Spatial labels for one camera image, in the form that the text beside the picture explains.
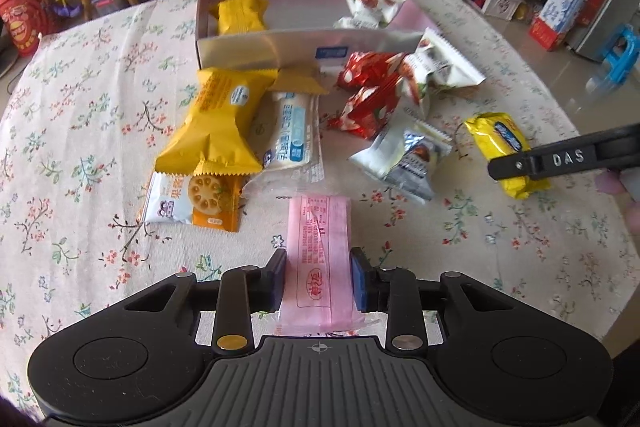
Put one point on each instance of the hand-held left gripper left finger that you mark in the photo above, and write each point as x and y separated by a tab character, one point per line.
278	289

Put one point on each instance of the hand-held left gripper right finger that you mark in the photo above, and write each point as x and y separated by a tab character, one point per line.
360	287

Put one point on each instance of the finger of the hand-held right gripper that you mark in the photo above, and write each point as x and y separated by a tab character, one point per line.
515	164

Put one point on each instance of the yellow blue snack packet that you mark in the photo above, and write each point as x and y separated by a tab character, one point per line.
495	129

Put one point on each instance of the pink snack packet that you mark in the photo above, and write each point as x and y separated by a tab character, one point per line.
320	247

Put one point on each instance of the clear cream roll packet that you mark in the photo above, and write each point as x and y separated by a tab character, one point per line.
292	132

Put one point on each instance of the large yellow snack packet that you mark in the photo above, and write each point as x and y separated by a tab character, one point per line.
210	117

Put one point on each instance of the pink cardboard box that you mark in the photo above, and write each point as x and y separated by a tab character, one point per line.
260	49

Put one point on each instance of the person's right hand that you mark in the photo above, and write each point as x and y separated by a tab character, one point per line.
612	183

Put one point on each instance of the blue plastic stool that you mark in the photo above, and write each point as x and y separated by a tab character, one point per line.
617	57

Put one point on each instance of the silver snack packet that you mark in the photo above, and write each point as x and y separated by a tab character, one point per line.
400	157

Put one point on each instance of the white orange lotus-print packet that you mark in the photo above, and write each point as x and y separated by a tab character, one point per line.
200	202

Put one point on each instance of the blue white milk carton box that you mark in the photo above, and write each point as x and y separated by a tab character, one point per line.
562	12

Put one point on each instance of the grey metal cabinet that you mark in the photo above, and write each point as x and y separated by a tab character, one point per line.
610	7

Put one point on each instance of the white red cardboard box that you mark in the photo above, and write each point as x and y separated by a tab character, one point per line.
502	2

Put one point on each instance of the small yellow snack packet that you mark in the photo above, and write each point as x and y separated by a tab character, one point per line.
240	14
300	79

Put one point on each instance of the red gift bag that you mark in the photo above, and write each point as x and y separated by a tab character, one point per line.
22	22

